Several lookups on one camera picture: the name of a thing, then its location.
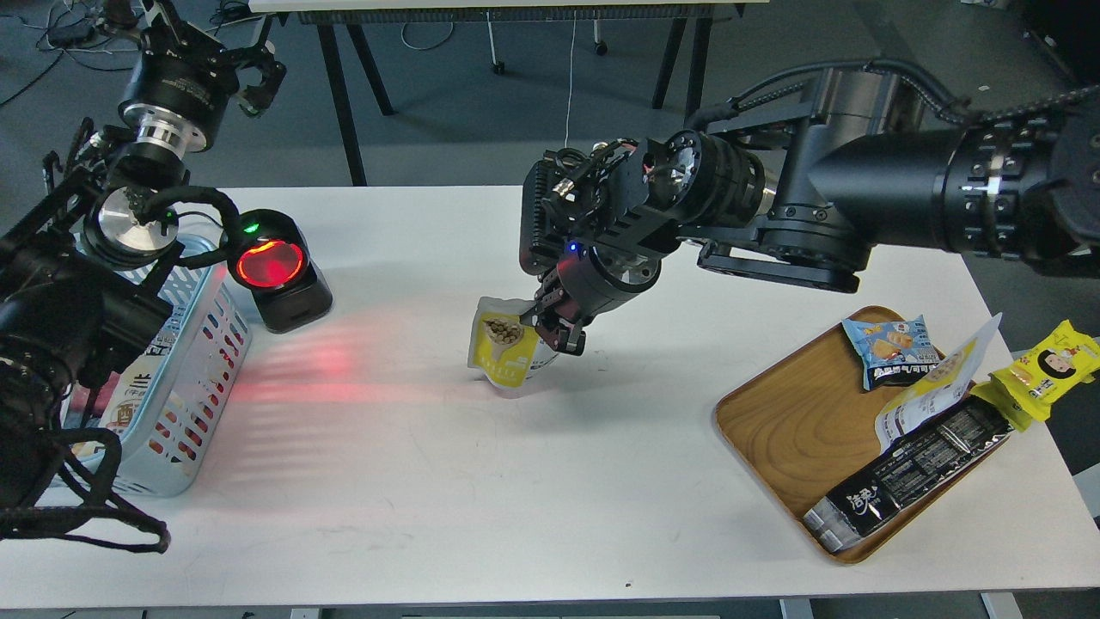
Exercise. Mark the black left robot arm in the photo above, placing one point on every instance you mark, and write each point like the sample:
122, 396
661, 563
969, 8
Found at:
84, 269

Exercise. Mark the black leg background table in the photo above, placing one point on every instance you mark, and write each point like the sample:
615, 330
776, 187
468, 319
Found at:
473, 103

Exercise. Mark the light blue plastic basket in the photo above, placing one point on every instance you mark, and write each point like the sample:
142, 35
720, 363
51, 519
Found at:
208, 339

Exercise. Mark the wooden tray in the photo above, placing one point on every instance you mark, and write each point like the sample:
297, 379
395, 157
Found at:
806, 424

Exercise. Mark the yellow white snack pouch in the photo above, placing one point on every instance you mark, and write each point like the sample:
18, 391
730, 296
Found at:
505, 350

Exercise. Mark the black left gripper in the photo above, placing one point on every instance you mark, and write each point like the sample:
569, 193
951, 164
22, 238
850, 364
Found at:
184, 79

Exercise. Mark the blue snack packet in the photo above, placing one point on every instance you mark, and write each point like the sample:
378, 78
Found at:
892, 353

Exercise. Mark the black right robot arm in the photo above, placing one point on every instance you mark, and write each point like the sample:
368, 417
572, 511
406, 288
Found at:
796, 179

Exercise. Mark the black long snack package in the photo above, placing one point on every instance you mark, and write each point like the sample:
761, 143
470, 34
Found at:
910, 469

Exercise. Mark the yellow cartoon snack packet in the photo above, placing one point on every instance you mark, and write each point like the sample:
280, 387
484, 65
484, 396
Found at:
1028, 388

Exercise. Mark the black barcode scanner red window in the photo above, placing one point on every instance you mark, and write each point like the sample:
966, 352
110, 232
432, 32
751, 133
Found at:
275, 265

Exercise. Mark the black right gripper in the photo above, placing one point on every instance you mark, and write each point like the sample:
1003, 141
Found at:
594, 229

